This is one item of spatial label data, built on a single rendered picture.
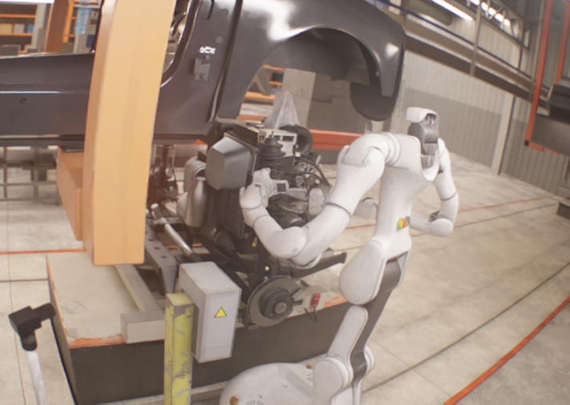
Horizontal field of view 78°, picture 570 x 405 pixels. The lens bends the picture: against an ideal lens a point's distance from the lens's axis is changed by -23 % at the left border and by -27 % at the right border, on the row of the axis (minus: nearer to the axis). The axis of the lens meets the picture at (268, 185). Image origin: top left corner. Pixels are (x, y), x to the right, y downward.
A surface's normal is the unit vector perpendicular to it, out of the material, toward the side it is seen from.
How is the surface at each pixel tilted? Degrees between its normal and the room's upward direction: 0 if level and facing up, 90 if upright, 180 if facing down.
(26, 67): 73
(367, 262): 90
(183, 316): 90
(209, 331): 90
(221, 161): 90
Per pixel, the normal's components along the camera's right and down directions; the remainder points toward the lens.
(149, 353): 0.54, 0.32
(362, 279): -0.68, 0.11
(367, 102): -0.81, 0.00
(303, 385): -0.66, -0.21
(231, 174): 0.20, 0.30
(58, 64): 0.55, 0.04
